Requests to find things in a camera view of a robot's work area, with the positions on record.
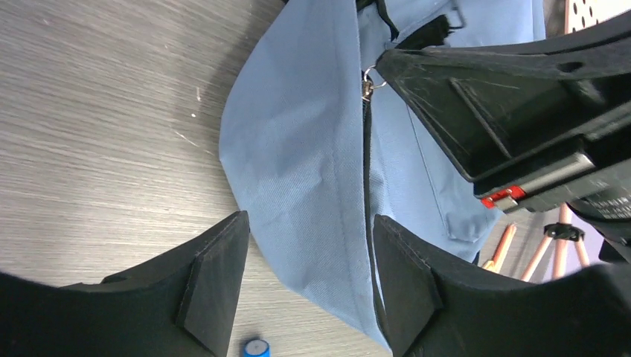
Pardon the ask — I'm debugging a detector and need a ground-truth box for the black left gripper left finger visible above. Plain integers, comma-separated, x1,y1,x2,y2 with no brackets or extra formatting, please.
1,211,250,356

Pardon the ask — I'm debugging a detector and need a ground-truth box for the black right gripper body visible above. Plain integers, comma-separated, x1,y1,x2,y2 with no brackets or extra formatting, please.
474,103,630,261

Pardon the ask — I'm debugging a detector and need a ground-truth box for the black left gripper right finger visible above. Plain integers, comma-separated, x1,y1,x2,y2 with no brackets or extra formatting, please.
373,215,630,356

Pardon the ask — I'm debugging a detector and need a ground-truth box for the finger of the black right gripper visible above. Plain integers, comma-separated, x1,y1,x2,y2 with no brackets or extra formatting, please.
376,13,630,182

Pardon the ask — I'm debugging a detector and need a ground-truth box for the blue grey student backpack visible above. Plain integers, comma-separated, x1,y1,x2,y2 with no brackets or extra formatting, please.
218,0,548,353

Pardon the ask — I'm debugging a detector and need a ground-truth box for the orange pencil left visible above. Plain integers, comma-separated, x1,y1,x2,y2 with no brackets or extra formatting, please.
482,223,517,274

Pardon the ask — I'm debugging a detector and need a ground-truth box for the blue capped glue stick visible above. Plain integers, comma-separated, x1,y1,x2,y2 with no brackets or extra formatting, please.
241,338,272,357

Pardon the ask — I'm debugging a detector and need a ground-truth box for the pink perforated music stand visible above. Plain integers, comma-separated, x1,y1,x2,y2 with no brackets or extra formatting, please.
521,1,630,282

